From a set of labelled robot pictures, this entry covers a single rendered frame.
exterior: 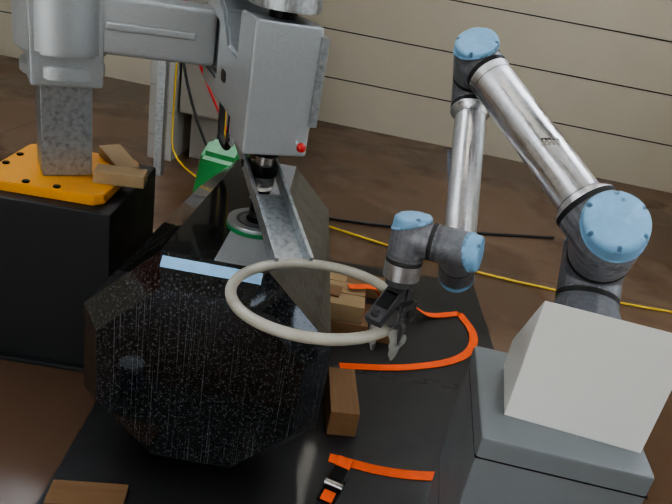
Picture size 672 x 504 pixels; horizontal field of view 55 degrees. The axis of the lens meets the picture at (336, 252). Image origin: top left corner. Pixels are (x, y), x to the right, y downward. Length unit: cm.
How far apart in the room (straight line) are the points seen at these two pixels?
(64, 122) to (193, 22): 64
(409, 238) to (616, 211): 45
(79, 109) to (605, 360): 210
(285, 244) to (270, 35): 63
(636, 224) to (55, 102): 210
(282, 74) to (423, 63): 517
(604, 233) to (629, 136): 611
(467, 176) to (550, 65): 557
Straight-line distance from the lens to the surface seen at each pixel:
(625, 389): 163
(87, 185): 275
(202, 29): 268
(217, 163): 402
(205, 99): 528
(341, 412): 265
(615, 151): 759
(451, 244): 148
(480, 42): 178
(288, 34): 204
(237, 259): 207
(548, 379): 160
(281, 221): 209
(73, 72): 267
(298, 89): 209
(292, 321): 207
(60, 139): 279
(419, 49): 715
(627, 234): 150
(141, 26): 267
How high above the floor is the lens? 180
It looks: 25 degrees down
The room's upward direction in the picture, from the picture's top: 11 degrees clockwise
